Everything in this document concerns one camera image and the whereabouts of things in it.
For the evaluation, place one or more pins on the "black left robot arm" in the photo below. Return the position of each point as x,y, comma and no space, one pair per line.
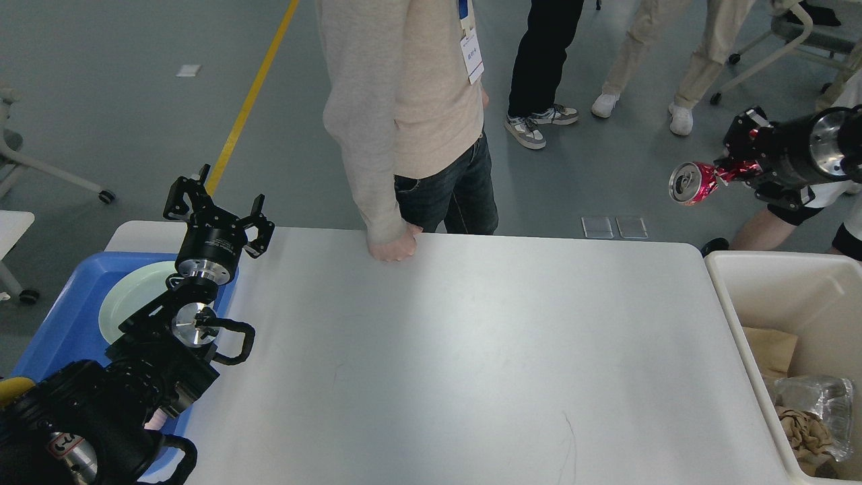
85,424

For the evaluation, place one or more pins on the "blue plastic tray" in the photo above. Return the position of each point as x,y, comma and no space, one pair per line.
71,331

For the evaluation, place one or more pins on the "person in black trousers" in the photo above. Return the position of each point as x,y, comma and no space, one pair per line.
537,72

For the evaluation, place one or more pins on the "person in beige sweater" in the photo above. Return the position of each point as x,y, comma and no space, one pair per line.
407,109

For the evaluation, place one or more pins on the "white chair base left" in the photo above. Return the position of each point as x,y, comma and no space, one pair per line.
18,163

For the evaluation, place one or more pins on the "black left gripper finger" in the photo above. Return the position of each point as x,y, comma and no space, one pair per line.
189,202
257,229

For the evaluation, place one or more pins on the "white plastic bin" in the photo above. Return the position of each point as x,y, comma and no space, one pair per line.
813,296

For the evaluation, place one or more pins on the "clear floor plate right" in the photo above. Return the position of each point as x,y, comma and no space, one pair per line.
632,228

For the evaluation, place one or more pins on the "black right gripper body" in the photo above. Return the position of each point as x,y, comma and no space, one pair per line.
805,151

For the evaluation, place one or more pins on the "brown paper in bin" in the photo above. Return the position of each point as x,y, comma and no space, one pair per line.
773,351

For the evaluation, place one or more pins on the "clear floor plate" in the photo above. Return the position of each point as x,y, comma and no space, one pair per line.
632,228
598,228

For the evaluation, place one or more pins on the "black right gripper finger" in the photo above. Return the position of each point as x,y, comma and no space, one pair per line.
748,137
792,199

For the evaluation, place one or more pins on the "aluminium foil bag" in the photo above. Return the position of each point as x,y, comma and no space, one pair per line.
829,398

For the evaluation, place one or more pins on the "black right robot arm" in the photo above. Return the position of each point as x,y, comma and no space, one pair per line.
849,140

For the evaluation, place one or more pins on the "green plate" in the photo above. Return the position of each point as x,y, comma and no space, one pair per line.
139,288

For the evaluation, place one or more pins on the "crushed red drink can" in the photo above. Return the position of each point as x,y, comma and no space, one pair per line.
692,182

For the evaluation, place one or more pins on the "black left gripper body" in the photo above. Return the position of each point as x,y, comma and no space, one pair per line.
210,253

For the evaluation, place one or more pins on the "brown paper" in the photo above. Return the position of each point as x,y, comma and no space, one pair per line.
806,435
773,351

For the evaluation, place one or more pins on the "blue mug yellow inside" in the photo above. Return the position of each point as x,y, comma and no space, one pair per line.
13,388

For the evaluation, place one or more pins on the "pink ribbed mug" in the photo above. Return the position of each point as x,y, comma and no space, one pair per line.
157,421

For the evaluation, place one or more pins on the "white office chair base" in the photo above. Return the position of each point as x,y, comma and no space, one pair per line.
792,23

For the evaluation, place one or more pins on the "clear floor plate left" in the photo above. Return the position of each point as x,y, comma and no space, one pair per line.
598,228

